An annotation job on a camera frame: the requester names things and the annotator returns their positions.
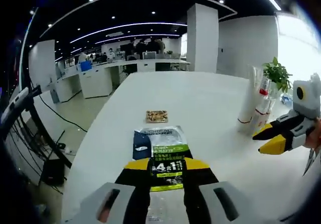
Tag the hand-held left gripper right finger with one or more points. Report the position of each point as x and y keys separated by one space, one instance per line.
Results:
x=200 y=176

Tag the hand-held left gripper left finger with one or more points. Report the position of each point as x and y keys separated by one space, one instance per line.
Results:
x=140 y=181

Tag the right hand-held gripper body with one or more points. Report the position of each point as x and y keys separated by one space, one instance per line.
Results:
x=311 y=101

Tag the white boxed skincare bottle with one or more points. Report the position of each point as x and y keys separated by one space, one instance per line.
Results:
x=258 y=119
x=269 y=107

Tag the clear red-based skincare bottle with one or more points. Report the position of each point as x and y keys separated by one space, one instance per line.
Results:
x=264 y=89

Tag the green and blue skincare packet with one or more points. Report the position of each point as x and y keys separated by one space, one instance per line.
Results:
x=163 y=146

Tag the white skincare tube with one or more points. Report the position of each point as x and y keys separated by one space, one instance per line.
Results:
x=250 y=96

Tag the gold patterned skincare packet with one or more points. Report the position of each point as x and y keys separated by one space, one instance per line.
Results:
x=156 y=116

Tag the blue storage box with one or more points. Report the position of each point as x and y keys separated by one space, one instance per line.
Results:
x=84 y=66

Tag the person's right hand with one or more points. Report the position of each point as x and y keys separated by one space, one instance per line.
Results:
x=315 y=136

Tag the blue and white pack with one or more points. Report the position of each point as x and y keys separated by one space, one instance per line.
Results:
x=287 y=99

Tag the green potted plant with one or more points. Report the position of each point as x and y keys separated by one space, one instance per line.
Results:
x=277 y=74

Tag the white power strip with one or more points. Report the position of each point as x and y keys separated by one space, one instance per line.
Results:
x=66 y=149

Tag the black box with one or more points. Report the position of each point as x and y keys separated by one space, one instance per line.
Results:
x=54 y=172

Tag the white office desk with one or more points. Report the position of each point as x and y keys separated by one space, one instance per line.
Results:
x=95 y=83

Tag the black display stand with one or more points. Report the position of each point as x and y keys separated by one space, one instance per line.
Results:
x=32 y=113

